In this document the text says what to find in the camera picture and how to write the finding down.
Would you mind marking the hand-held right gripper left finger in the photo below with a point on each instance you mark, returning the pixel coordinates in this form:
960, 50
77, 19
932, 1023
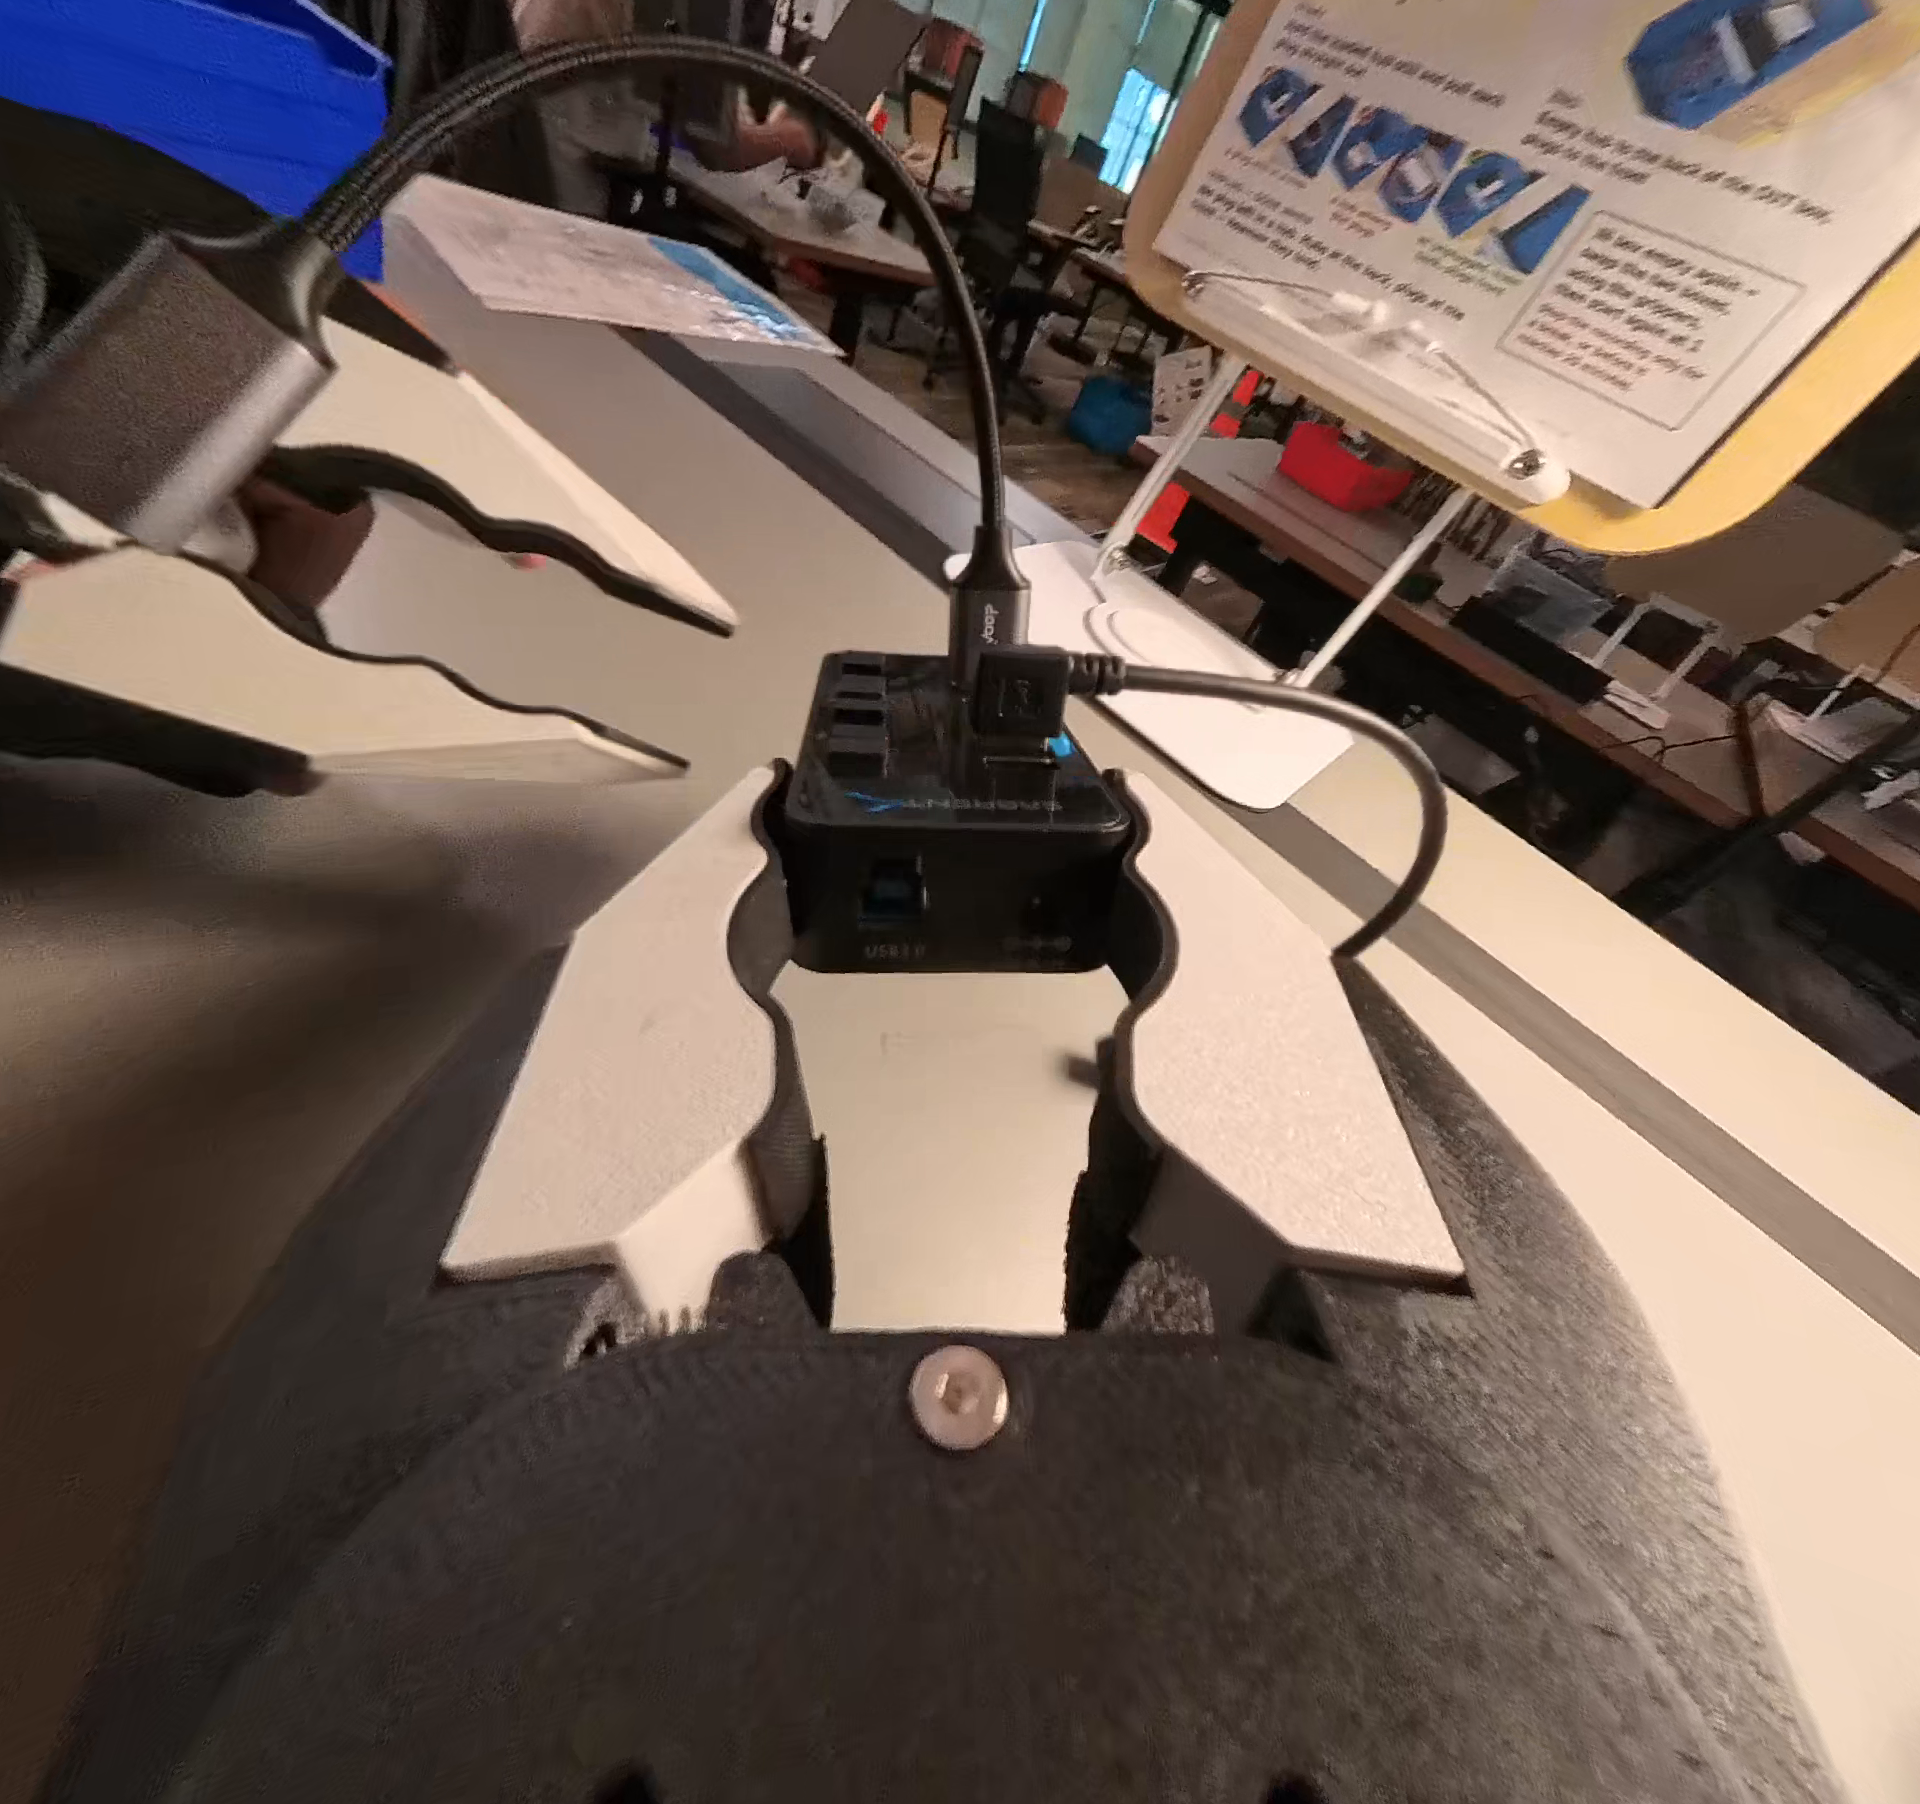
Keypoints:
630, 1083

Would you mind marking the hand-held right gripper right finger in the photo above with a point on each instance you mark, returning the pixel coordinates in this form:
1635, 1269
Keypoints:
1276, 1115

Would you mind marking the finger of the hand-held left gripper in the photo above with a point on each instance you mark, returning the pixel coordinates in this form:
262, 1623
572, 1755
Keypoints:
149, 634
496, 469

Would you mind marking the large blue plastic bin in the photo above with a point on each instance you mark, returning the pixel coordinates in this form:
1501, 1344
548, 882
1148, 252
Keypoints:
164, 50

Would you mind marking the printed sheet in plastic sleeve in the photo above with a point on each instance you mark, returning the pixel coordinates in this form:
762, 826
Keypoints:
598, 278

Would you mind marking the wooden desk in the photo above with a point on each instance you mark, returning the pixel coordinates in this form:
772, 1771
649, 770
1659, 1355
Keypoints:
808, 236

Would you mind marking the long wooden workbench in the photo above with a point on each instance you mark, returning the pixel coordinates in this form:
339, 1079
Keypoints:
1679, 770

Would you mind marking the black office chair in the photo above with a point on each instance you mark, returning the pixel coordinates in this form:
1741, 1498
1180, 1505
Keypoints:
1006, 214

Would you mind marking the small blue floor bin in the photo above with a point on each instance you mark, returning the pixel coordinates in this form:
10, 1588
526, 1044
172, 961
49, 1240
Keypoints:
1108, 413

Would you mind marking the red plastic bin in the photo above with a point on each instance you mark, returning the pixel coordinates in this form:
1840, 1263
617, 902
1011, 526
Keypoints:
1341, 467

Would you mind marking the printed picture sheet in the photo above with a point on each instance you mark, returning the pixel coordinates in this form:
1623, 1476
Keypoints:
1184, 387

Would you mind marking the instruction board on white stand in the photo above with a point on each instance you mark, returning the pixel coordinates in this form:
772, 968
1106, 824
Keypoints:
1576, 184

